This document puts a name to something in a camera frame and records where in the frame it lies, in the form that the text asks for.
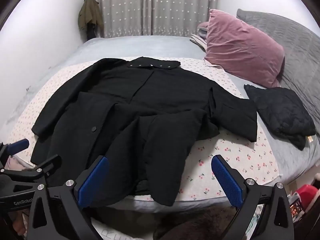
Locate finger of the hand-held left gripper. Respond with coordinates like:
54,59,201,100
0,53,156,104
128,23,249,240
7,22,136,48
0,139,30,161
0,155,62,180

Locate grey dotted curtain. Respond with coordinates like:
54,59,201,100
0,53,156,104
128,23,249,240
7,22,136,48
89,0,219,39

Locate pink velvet pillow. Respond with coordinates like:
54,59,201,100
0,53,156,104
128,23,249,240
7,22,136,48
204,9,285,88

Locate olive hanging jacket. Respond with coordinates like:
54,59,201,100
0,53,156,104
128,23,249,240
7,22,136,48
77,0,104,40

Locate folded pale blankets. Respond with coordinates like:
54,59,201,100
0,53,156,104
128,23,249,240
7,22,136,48
190,21,210,53

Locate brown furry rug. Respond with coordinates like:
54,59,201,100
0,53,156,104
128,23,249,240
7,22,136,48
152,204,240,240

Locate red and white item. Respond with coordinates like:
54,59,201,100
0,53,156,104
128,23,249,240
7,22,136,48
287,184,320,219

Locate black coat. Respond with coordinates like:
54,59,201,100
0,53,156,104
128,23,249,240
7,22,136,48
30,57,258,207

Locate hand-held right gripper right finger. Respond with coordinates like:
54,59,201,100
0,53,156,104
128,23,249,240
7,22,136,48
211,154,295,240

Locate cherry print blanket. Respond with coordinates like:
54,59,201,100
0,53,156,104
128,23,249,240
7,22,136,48
5,56,279,205

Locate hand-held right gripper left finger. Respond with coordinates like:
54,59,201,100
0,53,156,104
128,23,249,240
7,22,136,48
26,155,110,240

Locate white printed mat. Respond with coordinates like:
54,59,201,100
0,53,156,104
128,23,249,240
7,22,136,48
92,217,154,240

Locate black quilted garment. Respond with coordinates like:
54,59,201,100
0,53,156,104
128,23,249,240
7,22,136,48
244,84,316,151

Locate grey quilted pillow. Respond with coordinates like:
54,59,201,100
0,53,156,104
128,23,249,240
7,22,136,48
236,9,320,135

